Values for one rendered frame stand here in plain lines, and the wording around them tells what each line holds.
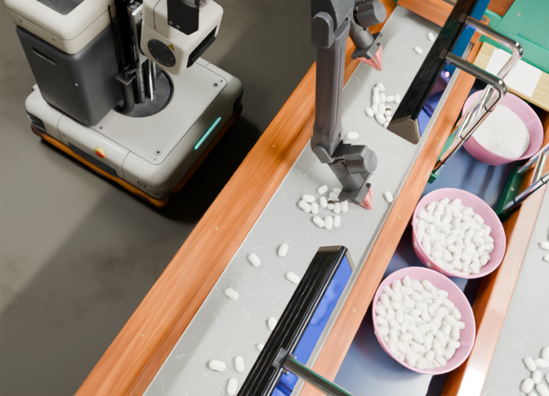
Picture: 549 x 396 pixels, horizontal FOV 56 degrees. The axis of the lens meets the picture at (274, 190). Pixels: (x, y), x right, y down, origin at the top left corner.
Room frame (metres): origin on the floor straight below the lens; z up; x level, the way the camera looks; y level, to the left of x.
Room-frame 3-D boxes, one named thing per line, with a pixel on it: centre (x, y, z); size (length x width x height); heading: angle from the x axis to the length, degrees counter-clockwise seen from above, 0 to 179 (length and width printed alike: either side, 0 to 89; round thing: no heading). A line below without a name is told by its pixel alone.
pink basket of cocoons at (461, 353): (0.46, -0.46, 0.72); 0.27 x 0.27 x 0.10
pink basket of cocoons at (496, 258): (0.73, -0.52, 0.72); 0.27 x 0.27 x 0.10
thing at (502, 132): (1.16, -0.62, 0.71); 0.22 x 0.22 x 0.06
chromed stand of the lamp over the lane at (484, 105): (1.04, -0.38, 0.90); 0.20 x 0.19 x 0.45; 167
